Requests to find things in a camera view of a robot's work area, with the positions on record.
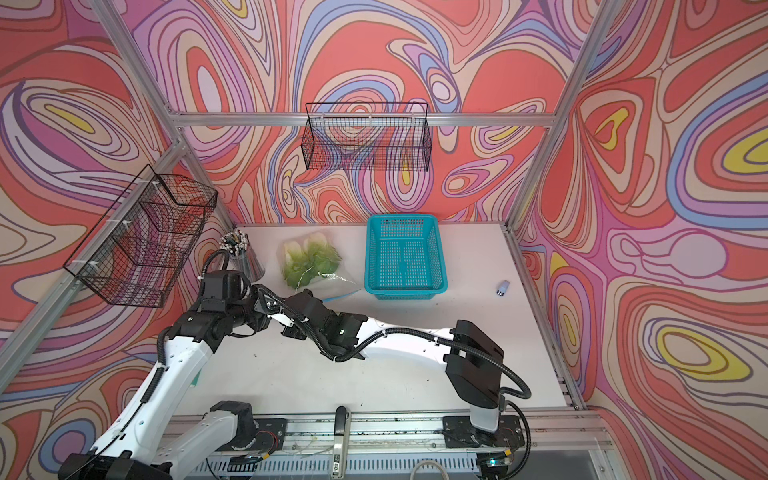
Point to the dark green bagged cabbage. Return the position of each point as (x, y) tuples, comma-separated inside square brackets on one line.
[(313, 258)]

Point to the black wire basket back wall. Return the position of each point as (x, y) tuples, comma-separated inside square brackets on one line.
[(367, 135)]

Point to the black wire basket wall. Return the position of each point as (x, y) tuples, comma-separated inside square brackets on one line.
[(136, 252), (367, 135)]

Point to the small grey blue object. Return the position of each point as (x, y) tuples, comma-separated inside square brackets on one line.
[(502, 288)]

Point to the aluminium front table rail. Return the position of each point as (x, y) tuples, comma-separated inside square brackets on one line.
[(421, 431)]

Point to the black silver centre bracket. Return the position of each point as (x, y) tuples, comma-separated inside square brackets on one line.
[(341, 432)]

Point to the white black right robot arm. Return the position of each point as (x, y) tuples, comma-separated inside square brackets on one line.
[(471, 360)]

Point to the teal plastic basket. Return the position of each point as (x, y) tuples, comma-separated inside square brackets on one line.
[(404, 257)]

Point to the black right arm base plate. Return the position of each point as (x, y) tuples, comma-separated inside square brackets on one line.
[(458, 432)]

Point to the black wire basket left wall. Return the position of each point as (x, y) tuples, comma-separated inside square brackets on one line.
[(136, 252)]

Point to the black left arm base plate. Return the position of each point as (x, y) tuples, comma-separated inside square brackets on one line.
[(268, 437)]

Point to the blue-zip clear zip-top bag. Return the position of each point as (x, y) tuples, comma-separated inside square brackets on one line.
[(337, 287)]

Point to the metal pen holder cup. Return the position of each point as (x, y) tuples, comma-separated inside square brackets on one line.
[(242, 254)]

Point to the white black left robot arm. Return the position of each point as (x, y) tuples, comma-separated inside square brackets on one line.
[(130, 448)]

